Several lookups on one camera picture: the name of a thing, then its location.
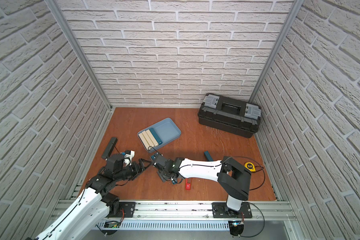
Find blue plastic storage tray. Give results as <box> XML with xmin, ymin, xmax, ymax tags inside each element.
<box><xmin>138</xmin><ymin>118</ymin><xmax>181</xmax><ymax>153</ymax></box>

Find black plastic toolbox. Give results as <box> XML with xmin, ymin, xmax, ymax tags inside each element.
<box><xmin>198</xmin><ymin>93</ymin><xmax>261</xmax><ymax>138</ymax></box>

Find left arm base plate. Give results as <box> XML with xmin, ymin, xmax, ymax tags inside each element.
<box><xmin>114</xmin><ymin>202</ymin><xmax>136</xmax><ymax>218</ymax></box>

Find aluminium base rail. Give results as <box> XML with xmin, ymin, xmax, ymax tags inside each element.
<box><xmin>47</xmin><ymin>199</ymin><xmax>298</xmax><ymax>232</ymax></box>

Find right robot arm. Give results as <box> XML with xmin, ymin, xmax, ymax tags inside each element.
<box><xmin>151</xmin><ymin>153</ymin><xmax>252</xmax><ymax>212</ymax></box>

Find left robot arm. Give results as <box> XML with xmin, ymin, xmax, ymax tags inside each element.
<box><xmin>35</xmin><ymin>151</ymin><xmax>152</xmax><ymax>240</ymax></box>

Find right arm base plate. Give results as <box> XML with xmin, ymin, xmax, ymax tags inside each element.
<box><xmin>212</xmin><ymin>202</ymin><xmax>253</xmax><ymax>219</ymax></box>

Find red pliers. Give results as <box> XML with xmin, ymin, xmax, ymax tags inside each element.
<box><xmin>185</xmin><ymin>179</ymin><xmax>192</xmax><ymax>190</ymax></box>

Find yellow tape measure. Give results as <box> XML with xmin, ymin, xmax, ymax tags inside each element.
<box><xmin>245</xmin><ymin>162</ymin><xmax>256</xmax><ymax>173</ymax></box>

